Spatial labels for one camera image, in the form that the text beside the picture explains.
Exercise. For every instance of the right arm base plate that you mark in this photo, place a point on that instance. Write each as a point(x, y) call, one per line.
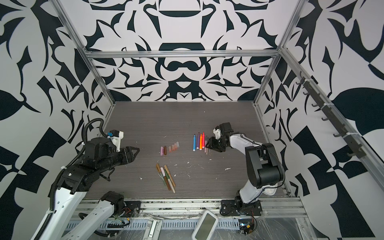
point(231, 208)

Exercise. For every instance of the small circuit board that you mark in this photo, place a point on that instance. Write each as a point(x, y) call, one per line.
point(246, 227)

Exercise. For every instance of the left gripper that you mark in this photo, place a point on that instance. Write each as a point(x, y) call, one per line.
point(128, 156)

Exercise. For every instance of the purple marker pen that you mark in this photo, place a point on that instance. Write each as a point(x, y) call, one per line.
point(198, 141)

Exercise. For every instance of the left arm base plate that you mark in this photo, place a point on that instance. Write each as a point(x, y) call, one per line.
point(131, 209)

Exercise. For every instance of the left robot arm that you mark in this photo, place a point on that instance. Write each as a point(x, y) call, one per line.
point(63, 204)

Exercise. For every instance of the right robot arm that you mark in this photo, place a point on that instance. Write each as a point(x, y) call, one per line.
point(264, 169)

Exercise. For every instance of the orange marker pen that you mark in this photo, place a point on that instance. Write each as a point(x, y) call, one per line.
point(201, 142)

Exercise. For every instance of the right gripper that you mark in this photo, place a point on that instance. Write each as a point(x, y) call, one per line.
point(212, 145)

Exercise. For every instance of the tan cap beige pen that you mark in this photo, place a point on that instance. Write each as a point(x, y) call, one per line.
point(169, 174)

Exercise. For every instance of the pink-red marker pen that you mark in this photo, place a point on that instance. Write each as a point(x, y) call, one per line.
point(203, 140)

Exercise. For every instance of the blue marker pen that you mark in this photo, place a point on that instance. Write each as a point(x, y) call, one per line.
point(194, 142)

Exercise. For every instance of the white plastic clip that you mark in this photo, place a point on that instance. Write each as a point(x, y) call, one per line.
point(153, 229)

